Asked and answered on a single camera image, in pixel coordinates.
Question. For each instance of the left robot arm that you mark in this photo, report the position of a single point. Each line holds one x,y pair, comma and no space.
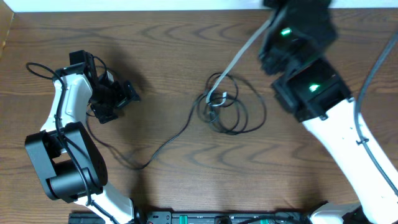
65,158

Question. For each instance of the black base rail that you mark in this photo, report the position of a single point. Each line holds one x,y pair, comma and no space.
214,218

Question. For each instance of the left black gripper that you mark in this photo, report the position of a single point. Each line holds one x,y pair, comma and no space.
122,97

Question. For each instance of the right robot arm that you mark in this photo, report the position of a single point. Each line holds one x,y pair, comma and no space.
309,88

